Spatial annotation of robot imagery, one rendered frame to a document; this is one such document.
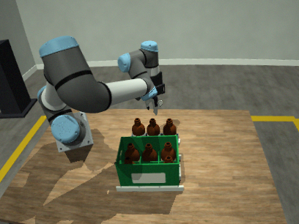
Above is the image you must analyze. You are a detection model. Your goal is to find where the green crate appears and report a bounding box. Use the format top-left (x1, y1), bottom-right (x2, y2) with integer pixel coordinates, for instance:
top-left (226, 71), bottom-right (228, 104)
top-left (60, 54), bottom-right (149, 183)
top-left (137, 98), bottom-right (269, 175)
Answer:
top-left (117, 135), bottom-right (180, 186)

